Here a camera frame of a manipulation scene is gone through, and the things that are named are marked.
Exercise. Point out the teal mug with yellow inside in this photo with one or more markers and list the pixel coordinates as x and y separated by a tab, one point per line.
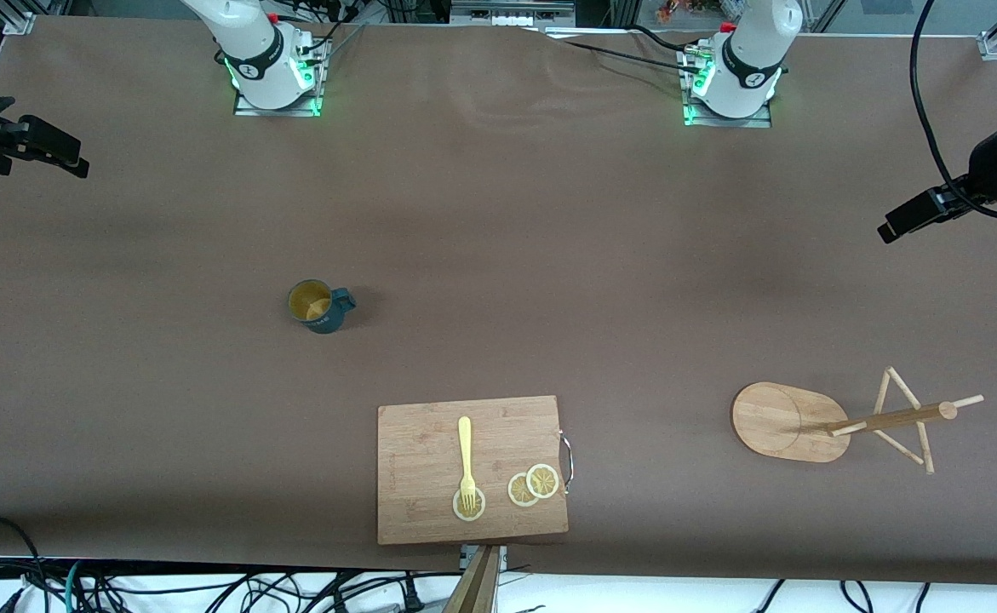
328	322

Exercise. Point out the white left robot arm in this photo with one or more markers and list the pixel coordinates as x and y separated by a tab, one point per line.
753	51

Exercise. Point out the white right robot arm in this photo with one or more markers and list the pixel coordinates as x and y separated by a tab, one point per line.
251	42

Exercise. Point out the wooden mug rack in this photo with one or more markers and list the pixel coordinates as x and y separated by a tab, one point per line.
770	421

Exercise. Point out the colourful small object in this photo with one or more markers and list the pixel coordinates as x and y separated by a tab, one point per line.
673	10

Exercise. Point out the table cover sheet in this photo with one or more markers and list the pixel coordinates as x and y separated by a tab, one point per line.
498	213

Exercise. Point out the grey electronics box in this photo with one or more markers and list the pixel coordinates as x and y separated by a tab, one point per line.
511	13

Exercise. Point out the lemon slice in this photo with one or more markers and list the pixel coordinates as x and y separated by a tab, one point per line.
542	481
517	492
478	509

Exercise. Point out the wooden cutting board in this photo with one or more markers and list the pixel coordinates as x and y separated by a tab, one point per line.
421	460

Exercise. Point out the yellow plastic fork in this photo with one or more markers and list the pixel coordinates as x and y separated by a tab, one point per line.
465	443

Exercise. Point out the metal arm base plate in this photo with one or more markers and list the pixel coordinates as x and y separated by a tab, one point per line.
753	123
247	111

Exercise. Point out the metal bracket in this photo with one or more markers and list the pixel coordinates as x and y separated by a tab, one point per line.
503	558

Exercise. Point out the wooden post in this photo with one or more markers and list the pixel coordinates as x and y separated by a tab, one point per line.
477	587

